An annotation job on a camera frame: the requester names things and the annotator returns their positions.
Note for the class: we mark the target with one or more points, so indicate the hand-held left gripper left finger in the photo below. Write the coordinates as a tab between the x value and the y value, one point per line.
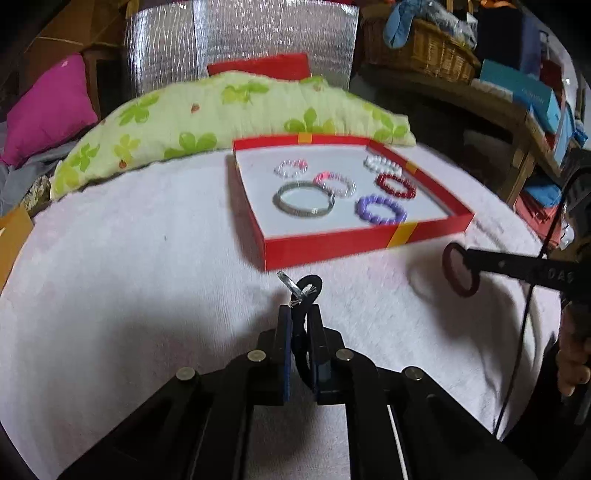
285	332

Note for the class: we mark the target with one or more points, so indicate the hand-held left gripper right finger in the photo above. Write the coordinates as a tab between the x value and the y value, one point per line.
316	332

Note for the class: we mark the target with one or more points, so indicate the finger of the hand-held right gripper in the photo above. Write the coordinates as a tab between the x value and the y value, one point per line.
498	265

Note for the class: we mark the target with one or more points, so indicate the dark red bangle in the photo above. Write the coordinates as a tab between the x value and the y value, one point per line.
445	267

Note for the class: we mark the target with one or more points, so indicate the red shallow cardboard box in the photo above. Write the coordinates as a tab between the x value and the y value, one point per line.
323	251

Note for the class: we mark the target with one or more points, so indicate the person's right forearm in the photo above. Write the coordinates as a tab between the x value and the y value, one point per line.
554	438

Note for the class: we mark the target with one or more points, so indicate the person's right hand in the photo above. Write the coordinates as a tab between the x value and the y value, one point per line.
570	364

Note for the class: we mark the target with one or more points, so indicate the silver metal bangle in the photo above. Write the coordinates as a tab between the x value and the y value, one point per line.
277	198

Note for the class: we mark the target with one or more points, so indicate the wooden shelf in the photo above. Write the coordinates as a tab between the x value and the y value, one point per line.
508	115

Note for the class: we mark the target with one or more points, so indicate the white fluffy blanket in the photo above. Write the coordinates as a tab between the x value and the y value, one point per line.
115	300

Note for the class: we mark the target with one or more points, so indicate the light blue cardboard box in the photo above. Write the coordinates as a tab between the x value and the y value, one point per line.
521	87

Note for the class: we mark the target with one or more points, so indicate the wicker basket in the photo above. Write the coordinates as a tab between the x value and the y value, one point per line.
429	50

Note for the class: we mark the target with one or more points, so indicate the dark blue bag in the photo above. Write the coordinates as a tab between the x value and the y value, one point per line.
508	37

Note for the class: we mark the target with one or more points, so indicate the green floral pillow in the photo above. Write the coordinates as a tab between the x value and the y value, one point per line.
207	115

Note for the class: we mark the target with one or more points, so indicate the blue cloth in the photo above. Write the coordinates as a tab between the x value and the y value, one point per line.
401	25

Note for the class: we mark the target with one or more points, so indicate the red cushion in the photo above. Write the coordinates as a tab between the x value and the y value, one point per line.
258	67

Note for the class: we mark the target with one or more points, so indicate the brown cardboard piece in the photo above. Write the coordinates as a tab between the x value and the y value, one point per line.
14	240

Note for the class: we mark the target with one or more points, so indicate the grey cloth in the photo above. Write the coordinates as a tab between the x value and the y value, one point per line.
23	180

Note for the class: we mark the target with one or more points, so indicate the silver foil sheet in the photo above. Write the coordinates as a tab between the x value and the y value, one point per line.
161	46

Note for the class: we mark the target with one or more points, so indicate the magenta pillow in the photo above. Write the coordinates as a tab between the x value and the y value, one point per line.
46	110

